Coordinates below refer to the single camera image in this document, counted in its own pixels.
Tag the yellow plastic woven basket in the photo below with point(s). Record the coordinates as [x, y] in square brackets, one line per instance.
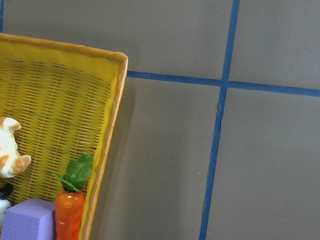
[66, 98]

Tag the toy orange carrot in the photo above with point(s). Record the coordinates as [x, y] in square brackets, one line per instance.
[69, 202]

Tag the toy croissant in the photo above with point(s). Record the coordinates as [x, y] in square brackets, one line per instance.
[11, 162]

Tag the purple foam cube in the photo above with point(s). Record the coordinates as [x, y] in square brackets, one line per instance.
[33, 219]

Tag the toy panda figure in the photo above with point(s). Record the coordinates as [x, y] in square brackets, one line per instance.
[4, 202]

